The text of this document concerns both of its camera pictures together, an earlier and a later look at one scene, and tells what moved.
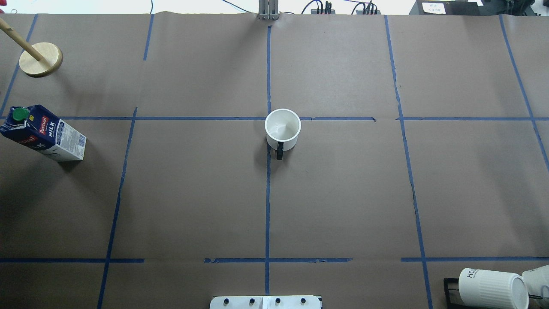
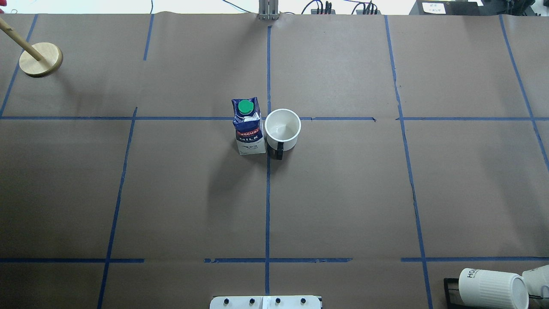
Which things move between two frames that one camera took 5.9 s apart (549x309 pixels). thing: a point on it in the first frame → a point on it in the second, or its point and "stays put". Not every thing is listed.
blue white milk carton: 36,125 → 248,125
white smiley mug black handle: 282,126 stays put
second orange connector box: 360,12 stays put
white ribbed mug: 479,289 stays put
